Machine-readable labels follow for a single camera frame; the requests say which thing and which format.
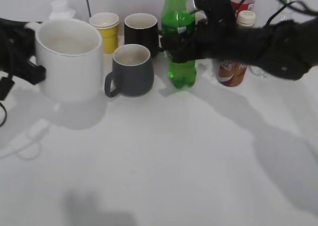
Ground grey ceramic mug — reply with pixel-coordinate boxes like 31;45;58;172
104;44;155;98

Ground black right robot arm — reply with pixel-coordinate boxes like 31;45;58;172
160;3;318;80

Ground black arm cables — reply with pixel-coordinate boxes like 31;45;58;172
233;0;314;28

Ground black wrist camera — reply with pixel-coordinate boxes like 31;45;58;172
186;0;236;24

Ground cola bottle red label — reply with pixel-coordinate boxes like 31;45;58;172
230;0;256;13

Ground inner white paper cup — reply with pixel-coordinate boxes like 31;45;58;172
89;12;119;29

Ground white ceramic mug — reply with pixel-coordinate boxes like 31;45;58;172
25;19;103;103

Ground yellow paper cup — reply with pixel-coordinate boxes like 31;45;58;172
92;24;119;54

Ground brown coffee drink bottle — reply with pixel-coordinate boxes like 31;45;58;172
217;10;256;87

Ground green soda bottle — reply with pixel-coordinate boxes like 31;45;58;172
161;0;197;89

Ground clear water bottle green label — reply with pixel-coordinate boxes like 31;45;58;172
249;4;294;78

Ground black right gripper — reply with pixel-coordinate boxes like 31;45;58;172
160;19;275;63

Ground white yogurt carton bottle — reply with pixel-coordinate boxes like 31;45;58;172
49;0;76;19

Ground black ceramic mug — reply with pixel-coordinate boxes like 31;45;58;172
124;13;164;58

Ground black vertical cable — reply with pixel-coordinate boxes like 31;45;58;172
83;0;92;18

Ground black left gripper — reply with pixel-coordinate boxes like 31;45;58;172
0;18;46;85

